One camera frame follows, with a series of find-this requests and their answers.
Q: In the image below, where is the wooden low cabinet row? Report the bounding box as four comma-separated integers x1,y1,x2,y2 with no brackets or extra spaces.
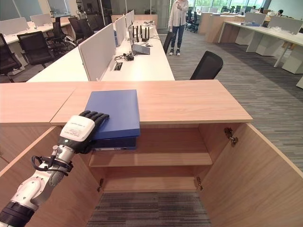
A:
198,11,244,44

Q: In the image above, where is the blue file folder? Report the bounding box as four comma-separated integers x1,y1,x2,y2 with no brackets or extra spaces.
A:
84,89,141,151

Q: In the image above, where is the wooden cabinet shelf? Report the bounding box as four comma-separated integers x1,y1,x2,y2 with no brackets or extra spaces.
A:
89,141,213,167

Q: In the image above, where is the person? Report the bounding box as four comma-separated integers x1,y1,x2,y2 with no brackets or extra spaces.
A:
168,0,189,57

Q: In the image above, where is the long white desk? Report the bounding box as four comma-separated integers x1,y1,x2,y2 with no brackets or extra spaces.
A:
26,27,176,83

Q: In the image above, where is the white desk with dividers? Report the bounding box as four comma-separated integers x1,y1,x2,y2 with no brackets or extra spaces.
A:
0,13,71,45

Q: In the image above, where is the neighbouring wooden cabinet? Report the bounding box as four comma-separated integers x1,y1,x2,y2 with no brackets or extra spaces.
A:
0,82,77,171

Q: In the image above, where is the white desk divider panel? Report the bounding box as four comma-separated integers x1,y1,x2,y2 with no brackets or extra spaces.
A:
78,23,117,82
115,15,127,46

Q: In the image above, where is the white desk with legs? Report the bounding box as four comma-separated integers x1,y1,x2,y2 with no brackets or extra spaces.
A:
219,11,303,74

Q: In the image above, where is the black antenna router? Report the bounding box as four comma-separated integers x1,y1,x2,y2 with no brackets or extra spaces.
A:
132,24,151,43

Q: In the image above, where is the wooden cabinet door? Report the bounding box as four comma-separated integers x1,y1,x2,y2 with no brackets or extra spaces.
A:
0,125,102,227
198,122,303,227

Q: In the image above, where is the black cable bundle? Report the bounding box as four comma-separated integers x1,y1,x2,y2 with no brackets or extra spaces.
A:
114,53,135,62

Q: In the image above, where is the wooden office cabinet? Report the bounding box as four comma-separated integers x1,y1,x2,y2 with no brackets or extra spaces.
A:
49,79,253,192

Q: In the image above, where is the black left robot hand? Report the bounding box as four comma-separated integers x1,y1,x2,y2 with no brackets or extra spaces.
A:
57,110,111,155

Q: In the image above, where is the open grey laptop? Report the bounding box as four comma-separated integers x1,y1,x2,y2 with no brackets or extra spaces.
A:
128,25,151,55

